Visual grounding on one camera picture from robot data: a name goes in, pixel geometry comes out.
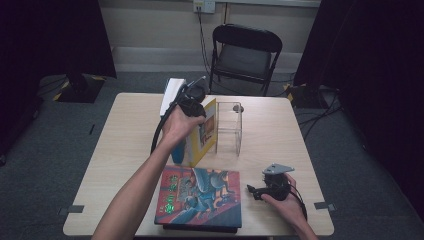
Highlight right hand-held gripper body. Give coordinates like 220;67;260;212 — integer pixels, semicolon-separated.
261;162;296;202

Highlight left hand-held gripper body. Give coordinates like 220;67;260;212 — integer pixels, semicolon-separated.
178;75;208;118

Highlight blue book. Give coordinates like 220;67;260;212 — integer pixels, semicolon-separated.
159;77;188;165

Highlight clear acrylic book rack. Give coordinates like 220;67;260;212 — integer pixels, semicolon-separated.
214;101;244;158

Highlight yellow book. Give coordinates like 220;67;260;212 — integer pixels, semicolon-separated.
184;97;218;168

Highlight red illustrated book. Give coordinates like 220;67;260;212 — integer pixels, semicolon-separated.
154;165;243;229

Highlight person's right hand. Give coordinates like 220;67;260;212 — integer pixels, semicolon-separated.
261;173;309;231

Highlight person's left hand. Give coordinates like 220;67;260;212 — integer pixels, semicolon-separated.
160;105;207;149

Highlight grey tape piece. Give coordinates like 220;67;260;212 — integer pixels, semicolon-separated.
59;204;85;216
313;201;336;212

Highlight black book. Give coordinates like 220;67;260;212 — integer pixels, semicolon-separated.
162;223;239;234

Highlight black folding chair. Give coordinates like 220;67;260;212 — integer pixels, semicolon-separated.
208;23;284;98

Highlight black stand base striped tape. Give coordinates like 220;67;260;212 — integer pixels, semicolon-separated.
284;82;323;108
53;73;108;104

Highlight black curtain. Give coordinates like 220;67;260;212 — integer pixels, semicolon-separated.
293;0;424;221
0;0;118;164

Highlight right hand-held gripper cable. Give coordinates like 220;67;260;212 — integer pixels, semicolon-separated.
289;184;308;221

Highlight hand-held gripper cable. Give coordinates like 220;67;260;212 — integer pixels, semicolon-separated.
150;84;188;154
289;184;308;221

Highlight left hand-held gripper cable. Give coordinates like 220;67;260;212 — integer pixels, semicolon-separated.
150;84;188;154

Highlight black wall cable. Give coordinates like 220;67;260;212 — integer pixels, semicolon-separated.
196;5;234;96

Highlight black floor cables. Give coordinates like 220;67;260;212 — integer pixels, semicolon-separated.
296;84;343;141

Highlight white wall socket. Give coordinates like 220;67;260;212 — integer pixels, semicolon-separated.
193;0;216;14

